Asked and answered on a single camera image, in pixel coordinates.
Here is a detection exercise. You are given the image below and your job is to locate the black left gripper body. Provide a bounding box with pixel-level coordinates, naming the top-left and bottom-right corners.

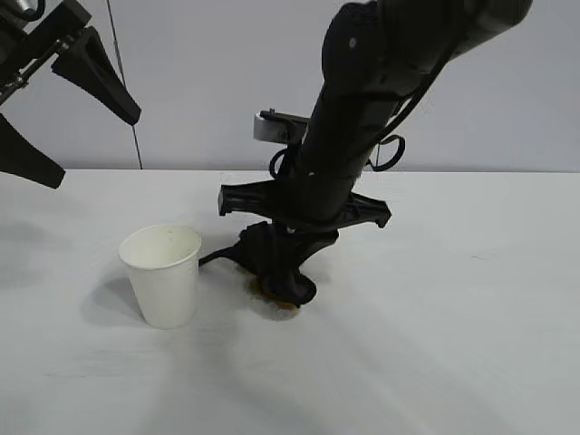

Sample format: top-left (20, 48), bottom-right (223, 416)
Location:
top-left (0, 0), bottom-right (92, 108)

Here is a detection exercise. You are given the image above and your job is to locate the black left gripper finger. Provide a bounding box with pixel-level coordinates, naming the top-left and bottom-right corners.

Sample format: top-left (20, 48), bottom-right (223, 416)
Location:
top-left (51, 25), bottom-right (142, 127)
top-left (0, 112), bottom-right (66, 190)

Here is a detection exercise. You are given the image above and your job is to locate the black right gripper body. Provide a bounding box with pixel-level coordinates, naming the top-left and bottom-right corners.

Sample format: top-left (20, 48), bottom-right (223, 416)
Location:
top-left (218, 81), bottom-right (392, 233)

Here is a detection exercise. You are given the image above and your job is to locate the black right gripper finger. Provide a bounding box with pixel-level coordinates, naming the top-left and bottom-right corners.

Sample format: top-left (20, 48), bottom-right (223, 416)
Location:
top-left (280, 226), bottom-right (341, 276)

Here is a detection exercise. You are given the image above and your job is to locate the dark purple cloth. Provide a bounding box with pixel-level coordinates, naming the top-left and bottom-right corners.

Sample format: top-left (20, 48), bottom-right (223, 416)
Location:
top-left (198, 221), bottom-right (317, 307)

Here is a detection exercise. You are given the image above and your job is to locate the white paper cup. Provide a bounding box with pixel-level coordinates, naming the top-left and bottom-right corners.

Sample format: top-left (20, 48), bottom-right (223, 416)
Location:
top-left (118, 224), bottom-right (203, 331)

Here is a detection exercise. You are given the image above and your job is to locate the brown liquid spill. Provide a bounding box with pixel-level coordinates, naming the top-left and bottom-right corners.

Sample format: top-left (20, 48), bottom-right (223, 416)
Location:
top-left (244, 266), bottom-right (301, 314)

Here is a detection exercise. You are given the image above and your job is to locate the thin black hanging cable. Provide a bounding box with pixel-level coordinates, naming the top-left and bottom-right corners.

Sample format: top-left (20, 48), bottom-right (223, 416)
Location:
top-left (107, 0), bottom-right (143, 170)

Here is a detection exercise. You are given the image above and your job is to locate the black right camera cable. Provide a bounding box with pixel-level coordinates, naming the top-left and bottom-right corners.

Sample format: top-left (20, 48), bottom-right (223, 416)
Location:
top-left (269, 43), bottom-right (459, 180)

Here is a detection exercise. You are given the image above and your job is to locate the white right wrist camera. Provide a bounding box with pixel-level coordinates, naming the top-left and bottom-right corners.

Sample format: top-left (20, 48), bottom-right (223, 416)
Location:
top-left (252, 111), bottom-right (291, 142)

